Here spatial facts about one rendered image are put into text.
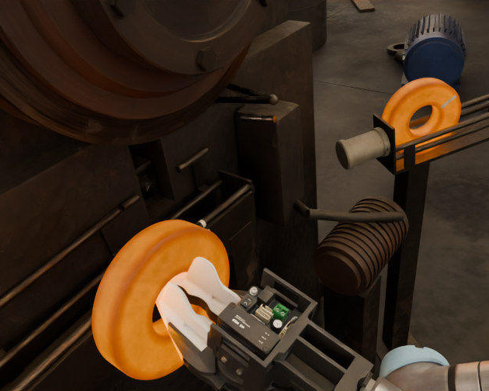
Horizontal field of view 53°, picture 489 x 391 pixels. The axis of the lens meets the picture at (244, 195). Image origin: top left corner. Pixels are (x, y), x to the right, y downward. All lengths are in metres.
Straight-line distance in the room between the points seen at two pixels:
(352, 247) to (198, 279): 0.55
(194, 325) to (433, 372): 0.25
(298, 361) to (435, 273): 1.33
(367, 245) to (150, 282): 0.62
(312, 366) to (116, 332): 0.17
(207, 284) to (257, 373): 0.11
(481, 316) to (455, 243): 0.32
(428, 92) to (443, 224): 0.96
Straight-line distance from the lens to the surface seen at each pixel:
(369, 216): 0.99
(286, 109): 0.86
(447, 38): 2.68
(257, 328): 0.38
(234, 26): 0.58
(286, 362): 0.39
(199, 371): 0.43
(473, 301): 1.65
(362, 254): 0.97
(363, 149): 0.97
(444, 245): 1.81
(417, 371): 0.55
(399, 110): 0.99
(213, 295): 0.46
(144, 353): 0.48
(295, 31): 1.03
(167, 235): 0.45
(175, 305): 0.44
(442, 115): 1.04
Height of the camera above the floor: 1.17
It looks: 35 degrees down
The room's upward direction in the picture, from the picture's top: 8 degrees counter-clockwise
